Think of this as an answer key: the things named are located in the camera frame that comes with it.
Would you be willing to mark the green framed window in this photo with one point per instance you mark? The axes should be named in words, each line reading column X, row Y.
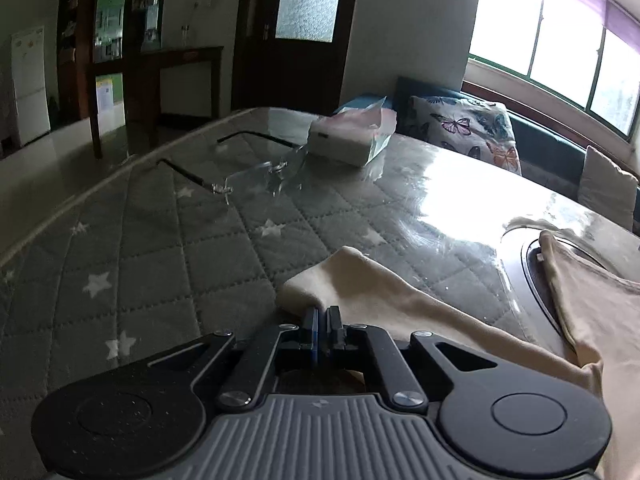
column 565, row 25

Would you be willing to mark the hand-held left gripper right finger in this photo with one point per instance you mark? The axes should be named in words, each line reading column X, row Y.
column 331, row 332

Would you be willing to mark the white cushion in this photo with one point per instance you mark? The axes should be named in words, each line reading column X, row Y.
column 605, row 185

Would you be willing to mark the white refrigerator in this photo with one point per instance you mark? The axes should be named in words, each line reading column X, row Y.
column 30, row 85

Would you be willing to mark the dark wooden shelf cabinet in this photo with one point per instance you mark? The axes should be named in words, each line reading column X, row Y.
column 82, row 35

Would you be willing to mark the white tissue box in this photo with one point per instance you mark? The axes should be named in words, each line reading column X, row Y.
column 340, row 140

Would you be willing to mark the round black induction cooker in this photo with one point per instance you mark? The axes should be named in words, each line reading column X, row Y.
column 537, row 285

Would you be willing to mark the grey star quilted table cover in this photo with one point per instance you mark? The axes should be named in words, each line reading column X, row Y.
column 175, row 260

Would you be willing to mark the dark wooden console table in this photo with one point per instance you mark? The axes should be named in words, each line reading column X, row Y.
column 150, row 55

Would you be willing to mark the beige garment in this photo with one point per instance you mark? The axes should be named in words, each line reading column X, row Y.
column 400, row 305

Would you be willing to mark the dark wooden glass door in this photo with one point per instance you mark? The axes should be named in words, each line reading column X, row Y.
column 250, row 60

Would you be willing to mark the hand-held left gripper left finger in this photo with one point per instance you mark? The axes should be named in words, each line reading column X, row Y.
column 312, row 332

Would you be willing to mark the blue sofa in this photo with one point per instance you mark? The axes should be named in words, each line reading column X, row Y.
column 545, row 145

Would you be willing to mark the rimless eyeglasses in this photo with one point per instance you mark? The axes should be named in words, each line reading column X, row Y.
column 277, row 166

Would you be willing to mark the butterfly print pillow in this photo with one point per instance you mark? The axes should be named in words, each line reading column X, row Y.
column 465, row 125

